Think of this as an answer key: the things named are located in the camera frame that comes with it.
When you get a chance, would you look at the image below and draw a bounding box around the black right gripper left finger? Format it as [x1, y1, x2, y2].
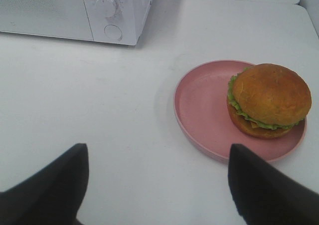
[0, 144, 89, 225]

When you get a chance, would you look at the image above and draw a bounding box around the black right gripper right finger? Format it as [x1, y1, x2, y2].
[228, 144, 319, 225]

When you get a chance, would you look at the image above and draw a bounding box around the pink round plate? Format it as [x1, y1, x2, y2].
[173, 60, 307, 163]

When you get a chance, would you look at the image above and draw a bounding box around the burger with lettuce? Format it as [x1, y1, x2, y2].
[227, 63, 312, 139]

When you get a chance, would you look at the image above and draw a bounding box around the round white door button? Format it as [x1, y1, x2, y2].
[104, 24, 123, 40]

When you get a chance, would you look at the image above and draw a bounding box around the white microwave door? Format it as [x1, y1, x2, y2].
[0, 0, 93, 41]

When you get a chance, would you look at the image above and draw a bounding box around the white microwave oven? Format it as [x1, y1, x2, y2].
[0, 0, 157, 46]

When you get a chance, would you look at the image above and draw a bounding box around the lower white microwave knob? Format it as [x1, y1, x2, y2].
[95, 0, 119, 18]

